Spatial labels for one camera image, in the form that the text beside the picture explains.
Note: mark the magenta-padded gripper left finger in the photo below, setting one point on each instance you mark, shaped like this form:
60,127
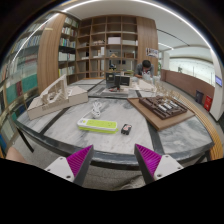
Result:
71,163

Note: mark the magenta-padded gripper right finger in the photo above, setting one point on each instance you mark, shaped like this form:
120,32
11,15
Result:
153,163

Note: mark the black charger with red print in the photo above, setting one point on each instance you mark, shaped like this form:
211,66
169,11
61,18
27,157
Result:
126,129

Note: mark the flat wooden board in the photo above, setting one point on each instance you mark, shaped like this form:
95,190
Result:
160,121

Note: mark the white and green power strip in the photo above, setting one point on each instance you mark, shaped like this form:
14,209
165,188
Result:
98,125

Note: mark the dark brown architectural model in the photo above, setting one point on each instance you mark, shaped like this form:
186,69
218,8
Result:
163,107

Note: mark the white architectural model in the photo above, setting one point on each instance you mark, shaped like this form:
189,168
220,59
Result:
56,100

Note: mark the small white paper model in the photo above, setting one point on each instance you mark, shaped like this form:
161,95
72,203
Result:
145,85

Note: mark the dark grey bin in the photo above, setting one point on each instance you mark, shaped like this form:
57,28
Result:
199,97

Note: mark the red bin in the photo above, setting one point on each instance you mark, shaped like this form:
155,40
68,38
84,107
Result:
208,103

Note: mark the person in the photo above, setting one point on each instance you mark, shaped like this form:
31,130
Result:
144,69

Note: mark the tall bookshelf with books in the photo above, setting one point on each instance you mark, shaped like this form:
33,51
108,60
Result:
26,73

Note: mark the wooden cubby shelf unit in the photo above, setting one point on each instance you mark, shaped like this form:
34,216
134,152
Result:
106,43

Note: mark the curved ceiling light strip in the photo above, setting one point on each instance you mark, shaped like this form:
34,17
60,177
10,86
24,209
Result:
173,16

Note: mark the wall-mounted blue screen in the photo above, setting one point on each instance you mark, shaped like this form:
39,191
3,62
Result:
218,81

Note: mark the wall poster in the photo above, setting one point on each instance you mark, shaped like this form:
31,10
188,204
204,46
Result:
152,52

